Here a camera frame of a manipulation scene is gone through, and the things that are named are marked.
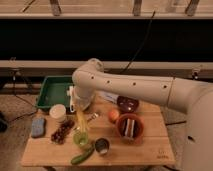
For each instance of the bunch of red grapes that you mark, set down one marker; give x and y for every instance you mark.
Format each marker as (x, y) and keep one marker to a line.
(60, 134)

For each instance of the white dish brush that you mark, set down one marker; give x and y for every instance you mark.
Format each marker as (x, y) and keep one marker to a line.
(71, 102)

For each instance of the green plastic cup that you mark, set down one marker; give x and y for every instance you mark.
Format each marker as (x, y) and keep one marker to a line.
(80, 138)

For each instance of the orange fruit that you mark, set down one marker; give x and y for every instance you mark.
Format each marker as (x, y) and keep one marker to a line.
(113, 115)

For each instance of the blue sponge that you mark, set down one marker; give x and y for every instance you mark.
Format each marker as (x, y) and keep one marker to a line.
(38, 127)

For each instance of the yellow banana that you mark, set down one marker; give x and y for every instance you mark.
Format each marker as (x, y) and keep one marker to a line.
(82, 122)

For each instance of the white plastic container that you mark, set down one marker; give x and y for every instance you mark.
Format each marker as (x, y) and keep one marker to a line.
(58, 112)

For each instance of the terracotta bowl with items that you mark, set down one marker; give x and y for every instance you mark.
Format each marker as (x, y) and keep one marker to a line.
(130, 128)

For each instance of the green plastic tray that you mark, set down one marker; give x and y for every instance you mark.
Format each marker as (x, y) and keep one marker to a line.
(54, 90)

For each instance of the dark purple bowl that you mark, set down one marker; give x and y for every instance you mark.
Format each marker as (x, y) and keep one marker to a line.
(127, 105)

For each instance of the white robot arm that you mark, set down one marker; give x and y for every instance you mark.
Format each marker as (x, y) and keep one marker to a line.
(192, 97)

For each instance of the green cucumber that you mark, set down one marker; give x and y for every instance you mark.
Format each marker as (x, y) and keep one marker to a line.
(80, 158)

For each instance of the dark metal cup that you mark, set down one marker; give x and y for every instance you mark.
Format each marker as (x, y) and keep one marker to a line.
(102, 146)

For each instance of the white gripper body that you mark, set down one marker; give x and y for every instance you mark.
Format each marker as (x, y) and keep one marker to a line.
(83, 97)

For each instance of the white paper packet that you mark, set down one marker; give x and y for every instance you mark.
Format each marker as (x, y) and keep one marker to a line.
(108, 96)

